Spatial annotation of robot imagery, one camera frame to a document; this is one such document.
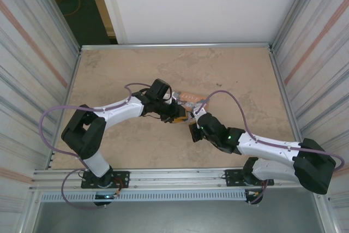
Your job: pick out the aluminium table end rail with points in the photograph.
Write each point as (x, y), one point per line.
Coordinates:
(177, 45)

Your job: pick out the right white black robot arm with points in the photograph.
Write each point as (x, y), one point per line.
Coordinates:
(267, 145)

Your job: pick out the aluminium table side rail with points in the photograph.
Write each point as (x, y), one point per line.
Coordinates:
(278, 72)
(75, 72)

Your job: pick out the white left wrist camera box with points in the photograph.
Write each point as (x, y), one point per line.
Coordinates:
(171, 98)

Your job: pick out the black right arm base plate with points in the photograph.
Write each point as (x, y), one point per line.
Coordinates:
(231, 178)

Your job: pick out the grey metal sheet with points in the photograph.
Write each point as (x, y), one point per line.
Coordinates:
(177, 216)

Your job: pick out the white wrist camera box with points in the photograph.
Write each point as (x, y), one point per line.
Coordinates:
(171, 98)
(198, 113)

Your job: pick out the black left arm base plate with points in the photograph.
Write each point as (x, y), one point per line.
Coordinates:
(122, 178)

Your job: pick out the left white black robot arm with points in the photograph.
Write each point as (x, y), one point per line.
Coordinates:
(120, 110)

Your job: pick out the wooden door frame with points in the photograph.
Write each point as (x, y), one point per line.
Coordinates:
(101, 3)

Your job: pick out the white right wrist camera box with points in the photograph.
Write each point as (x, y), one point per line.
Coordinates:
(198, 113)

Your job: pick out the orange LOVE bear tin box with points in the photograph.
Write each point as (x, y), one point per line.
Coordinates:
(191, 97)

